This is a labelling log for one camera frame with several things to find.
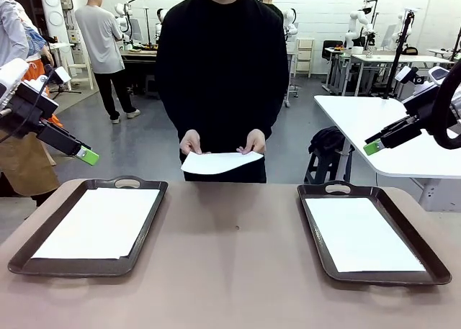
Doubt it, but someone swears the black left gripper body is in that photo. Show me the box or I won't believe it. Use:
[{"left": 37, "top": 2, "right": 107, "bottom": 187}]
[{"left": 0, "top": 82, "right": 59, "bottom": 140}]

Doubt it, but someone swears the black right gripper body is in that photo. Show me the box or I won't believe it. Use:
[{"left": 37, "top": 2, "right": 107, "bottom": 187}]
[{"left": 403, "top": 86, "right": 440, "bottom": 130}]

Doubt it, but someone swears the white A4 paper sheet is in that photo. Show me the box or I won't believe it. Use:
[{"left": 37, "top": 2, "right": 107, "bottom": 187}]
[
  {"left": 30, "top": 187, "right": 161, "bottom": 261},
  {"left": 180, "top": 150, "right": 264, "bottom": 175},
  {"left": 304, "top": 197, "right": 428, "bottom": 274}
]

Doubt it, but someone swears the person's left forearm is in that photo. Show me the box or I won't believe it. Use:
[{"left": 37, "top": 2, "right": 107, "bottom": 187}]
[{"left": 251, "top": 91, "right": 290, "bottom": 138}]

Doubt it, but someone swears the person's right forearm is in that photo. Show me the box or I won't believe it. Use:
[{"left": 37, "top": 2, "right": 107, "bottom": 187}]
[{"left": 156, "top": 94, "right": 197, "bottom": 138}]

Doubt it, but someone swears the person's right hand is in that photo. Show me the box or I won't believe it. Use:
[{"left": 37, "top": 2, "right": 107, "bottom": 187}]
[{"left": 179, "top": 129, "right": 212, "bottom": 156}]

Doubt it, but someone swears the person's left hand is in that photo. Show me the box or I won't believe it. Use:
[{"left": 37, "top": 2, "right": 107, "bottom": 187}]
[{"left": 236, "top": 129, "right": 267, "bottom": 156}]

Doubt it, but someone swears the white table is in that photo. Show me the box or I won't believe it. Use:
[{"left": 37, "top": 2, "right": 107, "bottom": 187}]
[{"left": 313, "top": 94, "right": 461, "bottom": 212}]

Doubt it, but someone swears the bystander with brown apron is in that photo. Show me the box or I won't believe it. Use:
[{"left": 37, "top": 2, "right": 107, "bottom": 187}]
[{"left": 0, "top": 0, "right": 61, "bottom": 207}]

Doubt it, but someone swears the black pole stand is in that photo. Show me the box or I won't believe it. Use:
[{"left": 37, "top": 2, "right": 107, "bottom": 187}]
[{"left": 382, "top": 9, "right": 416, "bottom": 100}]

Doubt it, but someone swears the white background desk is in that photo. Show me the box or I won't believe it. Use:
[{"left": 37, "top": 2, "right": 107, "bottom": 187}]
[{"left": 351, "top": 53, "right": 455, "bottom": 96}]

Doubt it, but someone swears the white wooden step stool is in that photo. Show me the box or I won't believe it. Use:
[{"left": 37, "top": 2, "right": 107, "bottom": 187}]
[{"left": 66, "top": 42, "right": 95, "bottom": 91}]

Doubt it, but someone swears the black cloth bundle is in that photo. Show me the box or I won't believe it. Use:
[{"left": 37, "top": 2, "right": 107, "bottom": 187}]
[{"left": 308, "top": 126, "right": 356, "bottom": 156}]

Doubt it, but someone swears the grey plastic stool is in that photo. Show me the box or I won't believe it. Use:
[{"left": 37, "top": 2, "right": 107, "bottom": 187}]
[{"left": 145, "top": 73, "right": 159, "bottom": 99}]

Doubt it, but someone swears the brown plastic serving tray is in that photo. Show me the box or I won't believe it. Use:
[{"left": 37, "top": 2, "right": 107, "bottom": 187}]
[
  {"left": 6, "top": 175, "right": 169, "bottom": 278},
  {"left": 296, "top": 180, "right": 453, "bottom": 287}
]

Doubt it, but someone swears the bystander in grey t-shirt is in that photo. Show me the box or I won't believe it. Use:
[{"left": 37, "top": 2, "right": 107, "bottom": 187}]
[{"left": 74, "top": 0, "right": 141, "bottom": 125}]

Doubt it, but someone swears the black office chair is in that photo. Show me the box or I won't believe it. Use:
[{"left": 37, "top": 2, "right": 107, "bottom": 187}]
[{"left": 321, "top": 40, "right": 345, "bottom": 62}]

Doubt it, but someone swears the dark workbench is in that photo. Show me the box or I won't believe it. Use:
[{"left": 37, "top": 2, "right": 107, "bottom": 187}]
[{"left": 120, "top": 47, "right": 160, "bottom": 92}]

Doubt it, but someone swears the tall white air unit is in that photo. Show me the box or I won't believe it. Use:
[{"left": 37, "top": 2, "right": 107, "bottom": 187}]
[{"left": 38, "top": 0, "right": 73, "bottom": 45}]

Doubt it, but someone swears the white drawer cabinet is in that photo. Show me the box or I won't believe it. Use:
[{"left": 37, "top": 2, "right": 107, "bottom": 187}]
[{"left": 295, "top": 37, "right": 316, "bottom": 78}]

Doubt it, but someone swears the person in black sweater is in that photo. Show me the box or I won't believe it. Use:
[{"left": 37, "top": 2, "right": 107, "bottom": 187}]
[{"left": 155, "top": 0, "right": 290, "bottom": 184}]

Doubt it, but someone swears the thick black cable hose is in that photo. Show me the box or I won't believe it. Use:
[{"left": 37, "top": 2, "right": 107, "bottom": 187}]
[{"left": 431, "top": 58, "right": 461, "bottom": 150}]

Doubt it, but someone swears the thin black cable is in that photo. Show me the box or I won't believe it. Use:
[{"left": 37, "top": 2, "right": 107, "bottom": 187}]
[{"left": 0, "top": 75, "right": 50, "bottom": 143}]

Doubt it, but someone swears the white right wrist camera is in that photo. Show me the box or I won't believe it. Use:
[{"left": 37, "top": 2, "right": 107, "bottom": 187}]
[{"left": 394, "top": 65, "right": 419, "bottom": 86}]

